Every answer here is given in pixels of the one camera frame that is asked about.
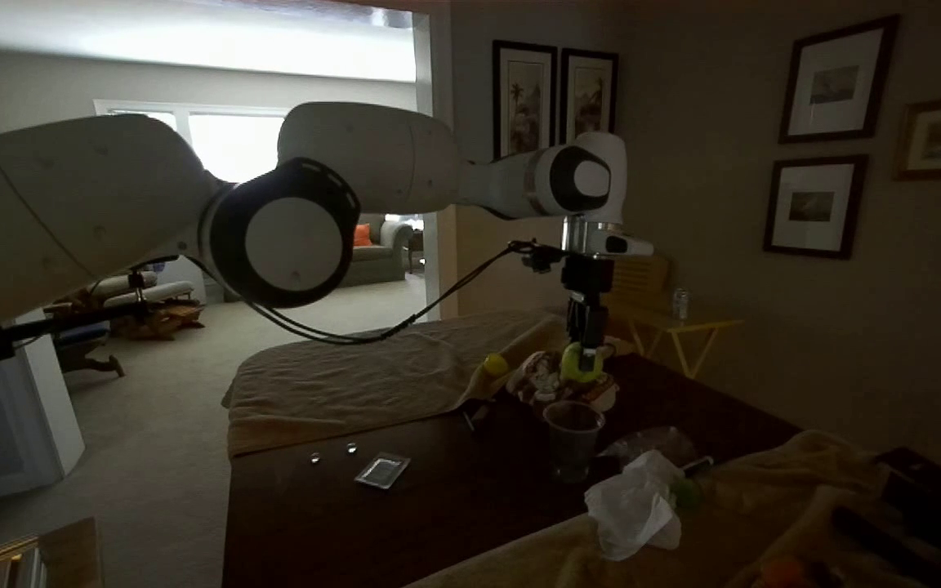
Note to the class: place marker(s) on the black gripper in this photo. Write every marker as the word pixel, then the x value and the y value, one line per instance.
pixel 587 281

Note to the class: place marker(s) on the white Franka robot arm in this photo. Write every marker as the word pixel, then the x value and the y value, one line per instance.
pixel 91 207

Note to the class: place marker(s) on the wooden box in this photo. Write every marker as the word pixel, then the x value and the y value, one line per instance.
pixel 646 285

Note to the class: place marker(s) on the red white patterned cloth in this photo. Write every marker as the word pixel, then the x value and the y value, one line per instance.
pixel 536 388

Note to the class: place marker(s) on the small glass jar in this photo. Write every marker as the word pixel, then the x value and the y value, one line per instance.
pixel 681 306

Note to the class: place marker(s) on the yellow chair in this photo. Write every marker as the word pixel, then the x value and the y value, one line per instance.
pixel 684 330

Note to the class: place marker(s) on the small dark object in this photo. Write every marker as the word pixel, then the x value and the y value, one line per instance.
pixel 474 417

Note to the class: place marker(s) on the white crumpled plastic bag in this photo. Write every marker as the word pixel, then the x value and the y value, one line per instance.
pixel 635 508

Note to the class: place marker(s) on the grey sofa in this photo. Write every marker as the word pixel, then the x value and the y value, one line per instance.
pixel 384 263

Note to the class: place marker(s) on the tall framed floral picture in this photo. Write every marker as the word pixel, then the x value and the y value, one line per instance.
pixel 591 93
pixel 524 101

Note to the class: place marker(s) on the orange pillow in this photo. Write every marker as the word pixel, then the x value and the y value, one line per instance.
pixel 360 232

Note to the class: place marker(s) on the small white card packet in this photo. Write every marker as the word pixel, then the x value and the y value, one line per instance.
pixel 384 472

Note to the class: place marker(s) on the dark framed matted picture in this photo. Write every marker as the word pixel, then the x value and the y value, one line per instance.
pixel 816 207
pixel 837 79

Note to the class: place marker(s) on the small silver coin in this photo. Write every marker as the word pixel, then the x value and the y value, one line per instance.
pixel 350 449
pixel 314 463

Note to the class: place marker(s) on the orange colourful toy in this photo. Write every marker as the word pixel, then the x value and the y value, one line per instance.
pixel 787 573

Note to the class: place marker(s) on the black bag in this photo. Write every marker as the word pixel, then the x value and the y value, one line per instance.
pixel 897 551

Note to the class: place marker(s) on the brown item on floor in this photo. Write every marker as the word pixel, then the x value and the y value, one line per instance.
pixel 165 319

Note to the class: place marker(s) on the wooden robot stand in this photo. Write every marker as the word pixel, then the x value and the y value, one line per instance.
pixel 66 558

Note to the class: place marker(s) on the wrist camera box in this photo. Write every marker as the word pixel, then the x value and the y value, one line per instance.
pixel 629 243

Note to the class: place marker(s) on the black camera mount rod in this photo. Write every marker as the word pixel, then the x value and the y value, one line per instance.
pixel 2 352

